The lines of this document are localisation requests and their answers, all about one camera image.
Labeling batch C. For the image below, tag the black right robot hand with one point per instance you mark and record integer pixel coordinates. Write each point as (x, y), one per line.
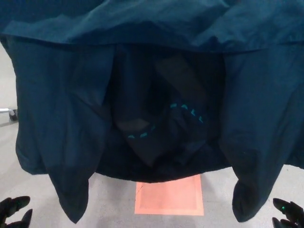
(288, 213)

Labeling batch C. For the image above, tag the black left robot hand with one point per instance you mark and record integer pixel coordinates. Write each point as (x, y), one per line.
(14, 209)

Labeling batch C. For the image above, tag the dark teal coat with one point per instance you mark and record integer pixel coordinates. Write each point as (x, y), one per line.
(59, 95)

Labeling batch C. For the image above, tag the silver chair leg with caster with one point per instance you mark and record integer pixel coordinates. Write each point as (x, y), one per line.
(10, 112)

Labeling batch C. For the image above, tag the orange floor tape rectangle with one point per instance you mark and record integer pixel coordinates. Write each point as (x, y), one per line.
(168, 199)

